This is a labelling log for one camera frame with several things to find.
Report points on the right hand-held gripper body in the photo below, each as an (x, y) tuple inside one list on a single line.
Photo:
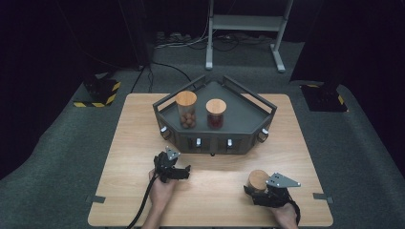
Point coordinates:
[(278, 191)]

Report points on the person's left hand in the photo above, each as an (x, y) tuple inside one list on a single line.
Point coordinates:
[(161, 192)]

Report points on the person's right hand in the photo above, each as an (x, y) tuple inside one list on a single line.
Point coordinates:
[(285, 214)]

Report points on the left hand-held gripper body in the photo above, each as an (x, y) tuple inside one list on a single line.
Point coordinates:
[(165, 165)]

